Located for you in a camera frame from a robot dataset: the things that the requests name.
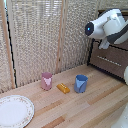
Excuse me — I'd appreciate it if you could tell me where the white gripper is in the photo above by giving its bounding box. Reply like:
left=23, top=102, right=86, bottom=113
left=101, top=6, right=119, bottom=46
left=98, top=36, right=111, bottom=50

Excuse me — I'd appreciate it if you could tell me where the dark brown drawer cabinet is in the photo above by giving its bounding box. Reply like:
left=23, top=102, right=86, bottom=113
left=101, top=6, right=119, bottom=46
left=87, top=9, right=128, bottom=82

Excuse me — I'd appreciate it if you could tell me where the blue cup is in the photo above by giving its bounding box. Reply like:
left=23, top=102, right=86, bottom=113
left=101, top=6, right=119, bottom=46
left=73, top=74, right=89, bottom=94

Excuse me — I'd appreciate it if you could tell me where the yellow block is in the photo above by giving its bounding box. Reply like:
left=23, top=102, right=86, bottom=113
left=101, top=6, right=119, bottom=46
left=56, top=83, right=71, bottom=94

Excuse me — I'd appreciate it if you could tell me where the pink cup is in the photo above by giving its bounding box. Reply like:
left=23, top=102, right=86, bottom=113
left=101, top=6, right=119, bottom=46
left=40, top=72, right=54, bottom=91

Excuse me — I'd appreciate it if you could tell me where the bamboo blind screen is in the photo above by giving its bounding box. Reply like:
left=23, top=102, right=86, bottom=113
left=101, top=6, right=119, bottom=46
left=0, top=0, right=128, bottom=94

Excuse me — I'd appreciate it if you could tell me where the white floral-rimmed plate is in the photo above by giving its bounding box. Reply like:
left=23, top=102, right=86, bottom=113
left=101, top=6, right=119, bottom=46
left=0, top=94, right=36, bottom=128

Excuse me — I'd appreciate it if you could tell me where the brown drawer with long handle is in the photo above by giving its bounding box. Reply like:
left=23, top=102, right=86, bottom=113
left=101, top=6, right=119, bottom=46
left=89, top=41, right=128, bottom=80

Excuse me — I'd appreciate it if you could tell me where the long silver drawer handle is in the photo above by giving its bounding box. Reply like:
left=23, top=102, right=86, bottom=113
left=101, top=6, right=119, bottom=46
left=97, top=55, right=122, bottom=67

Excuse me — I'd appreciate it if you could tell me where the thin wooden post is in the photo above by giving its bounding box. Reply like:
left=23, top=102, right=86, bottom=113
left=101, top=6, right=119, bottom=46
left=55, top=0, right=68, bottom=75

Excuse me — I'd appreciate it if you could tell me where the thick wooden post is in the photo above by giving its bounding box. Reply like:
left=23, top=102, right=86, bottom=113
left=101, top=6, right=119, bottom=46
left=0, top=0, right=17, bottom=90

